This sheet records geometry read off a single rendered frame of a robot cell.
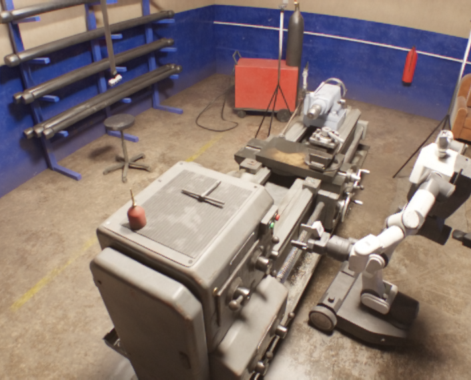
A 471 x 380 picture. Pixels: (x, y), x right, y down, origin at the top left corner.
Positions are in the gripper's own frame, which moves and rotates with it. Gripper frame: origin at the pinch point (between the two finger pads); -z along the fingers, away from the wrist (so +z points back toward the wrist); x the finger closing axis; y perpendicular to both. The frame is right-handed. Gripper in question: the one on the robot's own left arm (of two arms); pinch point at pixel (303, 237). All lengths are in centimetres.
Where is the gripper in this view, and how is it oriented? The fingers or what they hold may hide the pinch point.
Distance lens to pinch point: 140.3
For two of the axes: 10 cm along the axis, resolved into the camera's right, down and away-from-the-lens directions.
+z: 8.8, 2.9, -3.9
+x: 4.8, -5.2, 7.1
